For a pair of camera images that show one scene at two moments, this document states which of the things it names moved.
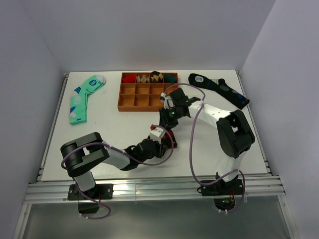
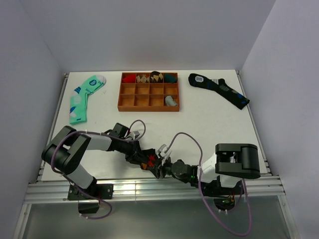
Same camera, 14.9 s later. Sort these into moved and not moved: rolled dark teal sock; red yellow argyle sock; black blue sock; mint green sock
Moved: red yellow argyle sock
Not moved: black blue sock; rolled dark teal sock; mint green sock
